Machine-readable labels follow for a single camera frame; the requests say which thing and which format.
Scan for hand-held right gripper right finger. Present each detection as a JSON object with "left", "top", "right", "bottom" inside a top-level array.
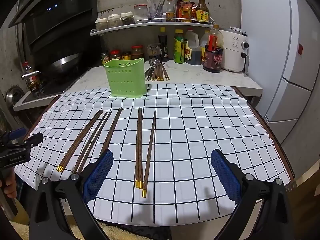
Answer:
[{"left": 211, "top": 149, "right": 292, "bottom": 240}]

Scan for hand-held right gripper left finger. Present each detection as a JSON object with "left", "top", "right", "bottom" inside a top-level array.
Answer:
[{"left": 29, "top": 149, "right": 114, "bottom": 240}]

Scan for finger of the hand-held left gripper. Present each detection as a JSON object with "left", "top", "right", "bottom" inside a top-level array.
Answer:
[
  {"left": 5, "top": 132, "right": 44, "bottom": 153},
  {"left": 0, "top": 127, "right": 27, "bottom": 143}
]

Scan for green plastic chopstick holder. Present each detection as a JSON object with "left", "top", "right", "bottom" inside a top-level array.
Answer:
[{"left": 104, "top": 57, "right": 148, "bottom": 97}]

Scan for clear cup with utensils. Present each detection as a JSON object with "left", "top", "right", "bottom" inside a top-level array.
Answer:
[{"left": 148, "top": 0, "right": 167, "bottom": 22}]

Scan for person's left hand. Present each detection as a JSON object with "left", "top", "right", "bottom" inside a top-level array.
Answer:
[{"left": 0, "top": 170, "right": 17, "bottom": 200}]

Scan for white black-grid mat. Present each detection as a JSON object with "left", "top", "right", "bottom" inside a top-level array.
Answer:
[{"left": 14, "top": 83, "right": 295, "bottom": 227}]

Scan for black cooktop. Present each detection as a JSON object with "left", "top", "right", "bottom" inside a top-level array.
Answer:
[{"left": 22, "top": 79, "right": 69, "bottom": 102}]

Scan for metal wok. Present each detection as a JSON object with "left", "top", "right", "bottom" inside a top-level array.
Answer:
[{"left": 46, "top": 52, "right": 84, "bottom": 78}]

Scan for metal spoons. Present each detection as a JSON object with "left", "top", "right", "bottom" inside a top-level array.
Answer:
[{"left": 144, "top": 58, "right": 160, "bottom": 81}]

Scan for white air fryer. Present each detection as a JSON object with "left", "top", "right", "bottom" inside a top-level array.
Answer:
[{"left": 219, "top": 26, "right": 250, "bottom": 73}]

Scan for large red-lid sauce jar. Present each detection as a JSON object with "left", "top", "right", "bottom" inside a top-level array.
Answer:
[{"left": 131, "top": 45, "right": 145, "bottom": 60}]

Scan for large clear jug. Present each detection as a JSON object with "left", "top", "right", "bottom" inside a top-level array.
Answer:
[{"left": 184, "top": 29, "right": 202, "bottom": 66}]

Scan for yellow-label oil bottle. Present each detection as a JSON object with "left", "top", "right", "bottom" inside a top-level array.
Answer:
[{"left": 199, "top": 30, "right": 211, "bottom": 66}]

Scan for black range hood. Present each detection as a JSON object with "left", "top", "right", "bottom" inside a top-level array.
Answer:
[{"left": 9, "top": 0, "right": 98, "bottom": 53}]

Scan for green bottle yellow cap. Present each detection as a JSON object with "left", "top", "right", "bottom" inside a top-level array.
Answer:
[{"left": 173, "top": 29, "right": 186, "bottom": 64}]

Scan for clear spice bag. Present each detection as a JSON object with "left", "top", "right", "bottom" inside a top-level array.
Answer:
[{"left": 147, "top": 43, "right": 161, "bottom": 62}]

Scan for white-lid spice jar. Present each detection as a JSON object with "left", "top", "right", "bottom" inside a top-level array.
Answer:
[
  {"left": 95, "top": 18, "right": 108, "bottom": 31},
  {"left": 121, "top": 12, "right": 135, "bottom": 26},
  {"left": 107, "top": 14, "right": 123, "bottom": 28}
]

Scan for slim dark soy sauce bottle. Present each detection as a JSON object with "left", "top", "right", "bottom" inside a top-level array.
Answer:
[{"left": 158, "top": 27, "right": 169, "bottom": 62}]

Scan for white refrigerator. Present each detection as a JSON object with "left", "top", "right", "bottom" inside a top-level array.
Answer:
[{"left": 239, "top": 0, "right": 320, "bottom": 131}]

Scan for red-lid glass jar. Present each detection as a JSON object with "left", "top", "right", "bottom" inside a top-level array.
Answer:
[{"left": 134, "top": 4, "right": 149, "bottom": 23}]

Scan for tall dark sauce bottle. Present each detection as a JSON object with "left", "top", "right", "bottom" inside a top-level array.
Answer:
[{"left": 195, "top": 0, "right": 210, "bottom": 23}]

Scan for yellow-cap cooking oil bottle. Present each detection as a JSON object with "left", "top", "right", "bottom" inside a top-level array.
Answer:
[{"left": 180, "top": 0, "right": 197, "bottom": 23}]

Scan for small yellow-cap bottle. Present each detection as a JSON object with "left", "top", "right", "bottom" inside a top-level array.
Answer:
[{"left": 166, "top": 0, "right": 176, "bottom": 22}]

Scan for oil bottle with metal handle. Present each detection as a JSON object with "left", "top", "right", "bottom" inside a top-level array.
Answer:
[{"left": 21, "top": 61, "right": 45, "bottom": 93}]

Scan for large red-handle soy sauce bottle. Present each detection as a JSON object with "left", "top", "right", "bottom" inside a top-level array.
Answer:
[{"left": 203, "top": 25, "right": 224, "bottom": 74}]

